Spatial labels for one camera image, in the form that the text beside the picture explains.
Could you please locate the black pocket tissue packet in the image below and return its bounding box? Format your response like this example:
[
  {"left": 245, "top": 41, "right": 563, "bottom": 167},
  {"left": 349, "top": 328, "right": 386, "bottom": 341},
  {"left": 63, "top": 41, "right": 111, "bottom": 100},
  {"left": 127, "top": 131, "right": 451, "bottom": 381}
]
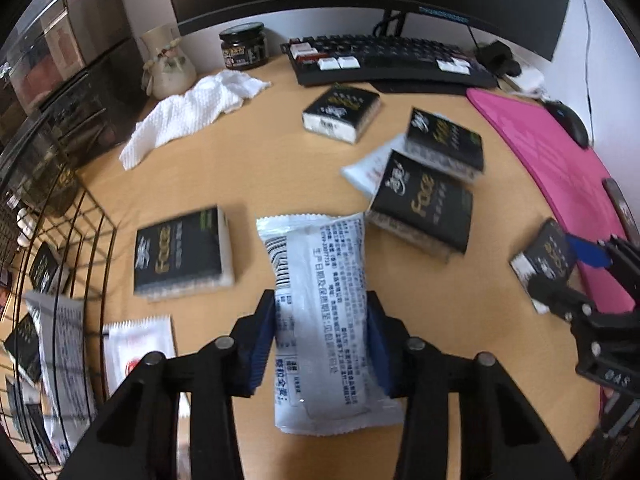
[
  {"left": 301, "top": 85, "right": 383, "bottom": 145},
  {"left": 365, "top": 150, "right": 474, "bottom": 263},
  {"left": 510, "top": 218, "right": 583, "bottom": 313},
  {"left": 402, "top": 106, "right": 485, "bottom": 183},
  {"left": 132, "top": 205, "right": 236, "bottom": 301}
]

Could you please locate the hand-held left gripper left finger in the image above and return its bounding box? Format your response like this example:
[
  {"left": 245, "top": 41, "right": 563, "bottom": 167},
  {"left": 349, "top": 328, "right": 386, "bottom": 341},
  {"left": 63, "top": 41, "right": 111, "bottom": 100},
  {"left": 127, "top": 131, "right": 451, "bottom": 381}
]
[{"left": 60, "top": 290, "right": 278, "bottom": 480}]

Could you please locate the white crumpled cloth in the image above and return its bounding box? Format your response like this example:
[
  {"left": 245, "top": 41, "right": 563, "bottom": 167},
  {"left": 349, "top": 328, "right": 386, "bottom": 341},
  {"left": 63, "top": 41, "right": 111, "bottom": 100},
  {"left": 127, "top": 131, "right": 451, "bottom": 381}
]
[{"left": 119, "top": 70, "right": 272, "bottom": 171}]

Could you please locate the pink mouse pad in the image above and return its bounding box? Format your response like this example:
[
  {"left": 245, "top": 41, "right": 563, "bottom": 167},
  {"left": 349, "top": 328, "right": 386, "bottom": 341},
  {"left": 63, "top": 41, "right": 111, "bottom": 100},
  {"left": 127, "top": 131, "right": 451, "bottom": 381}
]
[{"left": 465, "top": 87, "right": 638, "bottom": 313}]

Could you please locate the smoky flip-lid storage box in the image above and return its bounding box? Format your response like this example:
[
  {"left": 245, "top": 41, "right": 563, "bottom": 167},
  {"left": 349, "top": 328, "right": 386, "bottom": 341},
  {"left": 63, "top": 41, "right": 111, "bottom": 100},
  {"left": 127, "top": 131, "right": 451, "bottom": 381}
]
[{"left": 0, "top": 0, "right": 133, "bottom": 121}]

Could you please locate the black computer mouse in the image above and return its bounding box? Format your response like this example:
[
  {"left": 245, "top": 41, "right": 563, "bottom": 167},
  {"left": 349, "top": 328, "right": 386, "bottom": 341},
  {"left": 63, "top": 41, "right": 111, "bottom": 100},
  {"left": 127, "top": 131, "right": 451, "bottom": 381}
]
[{"left": 542, "top": 99, "right": 591, "bottom": 148}]

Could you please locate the wooden desktop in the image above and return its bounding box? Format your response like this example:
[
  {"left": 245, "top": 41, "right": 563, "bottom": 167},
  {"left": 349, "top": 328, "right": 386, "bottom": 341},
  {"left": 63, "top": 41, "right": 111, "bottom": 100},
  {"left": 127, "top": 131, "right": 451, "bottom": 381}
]
[{"left": 0, "top": 55, "right": 626, "bottom": 480}]

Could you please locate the clear plastic container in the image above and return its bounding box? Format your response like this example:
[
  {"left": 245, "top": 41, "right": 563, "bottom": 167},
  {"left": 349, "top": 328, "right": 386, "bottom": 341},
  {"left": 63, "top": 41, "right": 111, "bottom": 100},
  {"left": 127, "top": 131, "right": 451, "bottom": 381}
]
[{"left": 0, "top": 125, "right": 83, "bottom": 218}]

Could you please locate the black power adapter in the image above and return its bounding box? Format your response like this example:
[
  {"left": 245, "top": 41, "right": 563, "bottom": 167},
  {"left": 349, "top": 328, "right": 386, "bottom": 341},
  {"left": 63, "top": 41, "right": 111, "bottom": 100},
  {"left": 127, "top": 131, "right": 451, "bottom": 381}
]
[{"left": 475, "top": 40, "right": 521, "bottom": 76}]

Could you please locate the white red-logo sachet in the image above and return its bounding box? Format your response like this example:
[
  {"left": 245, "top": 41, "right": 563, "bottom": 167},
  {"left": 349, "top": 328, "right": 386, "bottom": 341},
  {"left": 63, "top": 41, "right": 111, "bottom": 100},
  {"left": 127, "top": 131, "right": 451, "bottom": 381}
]
[{"left": 102, "top": 315, "right": 178, "bottom": 403}]

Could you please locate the black glass jar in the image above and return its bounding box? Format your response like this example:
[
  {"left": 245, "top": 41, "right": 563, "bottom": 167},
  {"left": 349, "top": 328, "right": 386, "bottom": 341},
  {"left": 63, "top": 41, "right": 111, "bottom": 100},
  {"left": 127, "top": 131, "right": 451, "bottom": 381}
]
[{"left": 219, "top": 22, "right": 268, "bottom": 71}]

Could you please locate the black wire basket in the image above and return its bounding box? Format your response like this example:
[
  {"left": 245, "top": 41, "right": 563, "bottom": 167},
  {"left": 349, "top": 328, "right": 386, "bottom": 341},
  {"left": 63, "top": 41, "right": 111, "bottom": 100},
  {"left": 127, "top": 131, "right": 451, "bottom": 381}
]
[{"left": 0, "top": 160, "right": 120, "bottom": 480}]

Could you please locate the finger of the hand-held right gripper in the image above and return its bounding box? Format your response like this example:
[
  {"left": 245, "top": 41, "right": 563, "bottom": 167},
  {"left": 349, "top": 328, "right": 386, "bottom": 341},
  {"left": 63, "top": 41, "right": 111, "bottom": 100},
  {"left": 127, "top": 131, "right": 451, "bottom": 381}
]
[
  {"left": 567, "top": 177, "right": 640, "bottom": 312},
  {"left": 530, "top": 279, "right": 599, "bottom": 324}
]

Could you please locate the black mechanical keyboard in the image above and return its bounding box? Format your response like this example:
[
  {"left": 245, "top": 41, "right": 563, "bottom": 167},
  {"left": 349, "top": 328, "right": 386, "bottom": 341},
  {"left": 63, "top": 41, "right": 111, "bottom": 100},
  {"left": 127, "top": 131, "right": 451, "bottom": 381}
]
[{"left": 280, "top": 34, "right": 501, "bottom": 88}]

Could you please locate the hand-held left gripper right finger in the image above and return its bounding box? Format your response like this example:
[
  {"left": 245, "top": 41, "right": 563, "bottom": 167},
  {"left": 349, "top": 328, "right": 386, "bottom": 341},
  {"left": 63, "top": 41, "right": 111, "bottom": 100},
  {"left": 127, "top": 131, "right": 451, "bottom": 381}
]
[{"left": 367, "top": 290, "right": 576, "bottom": 480}]

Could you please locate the smoky drawer storage box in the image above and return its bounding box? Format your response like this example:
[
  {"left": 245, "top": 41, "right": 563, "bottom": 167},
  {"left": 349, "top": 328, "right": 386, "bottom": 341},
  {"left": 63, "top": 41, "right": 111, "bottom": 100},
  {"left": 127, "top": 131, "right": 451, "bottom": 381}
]
[{"left": 0, "top": 37, "right": 151, "bottom": 171}]

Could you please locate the black monitor cable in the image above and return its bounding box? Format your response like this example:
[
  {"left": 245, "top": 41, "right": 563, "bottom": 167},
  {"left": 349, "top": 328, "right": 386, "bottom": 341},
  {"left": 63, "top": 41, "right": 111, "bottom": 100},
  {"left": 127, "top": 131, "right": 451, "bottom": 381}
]
[{"left": 575, "top": 0, "right": 601, "bottom": 146}]

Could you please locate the cream ceramic vase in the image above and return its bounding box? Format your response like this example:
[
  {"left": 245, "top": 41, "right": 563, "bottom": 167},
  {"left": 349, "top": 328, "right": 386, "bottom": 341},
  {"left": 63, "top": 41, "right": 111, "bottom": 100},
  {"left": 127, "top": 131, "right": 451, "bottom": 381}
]
[{"left": 139, "top": 25, "right": 197, "bottom": 100}]

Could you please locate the small white bottle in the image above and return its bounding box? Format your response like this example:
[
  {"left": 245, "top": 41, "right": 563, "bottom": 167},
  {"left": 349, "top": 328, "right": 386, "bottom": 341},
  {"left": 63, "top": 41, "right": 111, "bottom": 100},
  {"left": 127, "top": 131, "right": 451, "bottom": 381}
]
[{"left": 15, "top": 207, "right": 36, "bottom": 246}]

